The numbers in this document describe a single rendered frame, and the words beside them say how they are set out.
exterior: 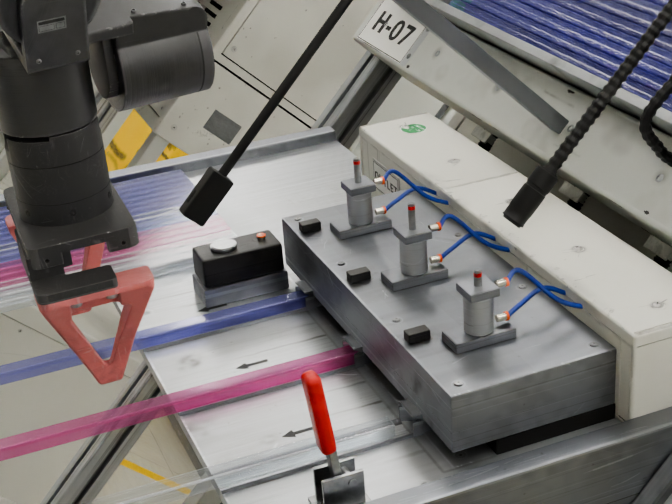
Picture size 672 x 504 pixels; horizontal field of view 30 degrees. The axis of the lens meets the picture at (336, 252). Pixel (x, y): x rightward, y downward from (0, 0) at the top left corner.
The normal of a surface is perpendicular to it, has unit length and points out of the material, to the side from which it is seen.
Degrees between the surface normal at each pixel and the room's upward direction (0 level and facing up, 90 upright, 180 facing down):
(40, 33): 100
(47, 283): 45
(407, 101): 90
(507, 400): 90
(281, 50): 90
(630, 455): 90
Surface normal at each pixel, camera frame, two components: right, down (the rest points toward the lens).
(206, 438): -0.07, -0.89
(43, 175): -0.11, 0.46
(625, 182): -0.72, -0.46
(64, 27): 0.47, 0.64
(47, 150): 0.15, 0.43
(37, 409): 0.38, 0.39
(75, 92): 0.83, 0.19
